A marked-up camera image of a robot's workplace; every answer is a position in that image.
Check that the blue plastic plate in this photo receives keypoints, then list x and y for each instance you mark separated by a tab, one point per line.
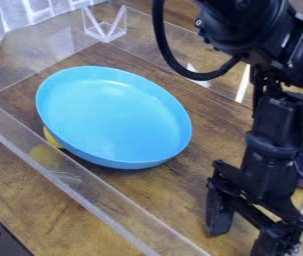
112	117

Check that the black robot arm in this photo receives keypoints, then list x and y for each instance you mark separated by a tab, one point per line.
260	33

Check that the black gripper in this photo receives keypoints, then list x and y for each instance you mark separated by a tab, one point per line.
255	191

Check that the clear acrylic front wall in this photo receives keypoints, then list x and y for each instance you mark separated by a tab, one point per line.
142	229

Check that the white patterned curtain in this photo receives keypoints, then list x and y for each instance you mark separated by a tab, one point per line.
21	13

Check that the yellow toy lemon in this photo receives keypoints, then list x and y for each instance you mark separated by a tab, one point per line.
51	139

